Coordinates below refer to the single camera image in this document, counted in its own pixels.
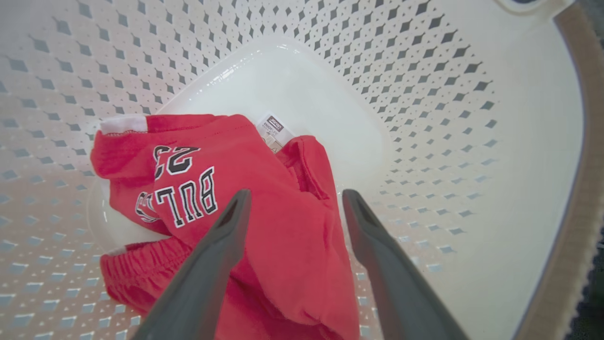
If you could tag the cream perforated plastic laundry basket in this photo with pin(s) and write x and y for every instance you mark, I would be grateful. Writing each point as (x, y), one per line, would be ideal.
(472, 189)

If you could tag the red elastic waist shorts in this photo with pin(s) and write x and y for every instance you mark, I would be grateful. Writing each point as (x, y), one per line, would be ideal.
(137, 274)

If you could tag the red basketball jersey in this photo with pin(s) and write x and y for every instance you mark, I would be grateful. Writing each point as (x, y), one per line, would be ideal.
(292, 226)

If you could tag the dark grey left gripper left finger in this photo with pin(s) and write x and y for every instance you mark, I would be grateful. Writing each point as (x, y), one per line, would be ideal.
(203, 283)

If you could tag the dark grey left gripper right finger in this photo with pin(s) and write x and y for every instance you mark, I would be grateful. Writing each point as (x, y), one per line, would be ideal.
(396, 288)

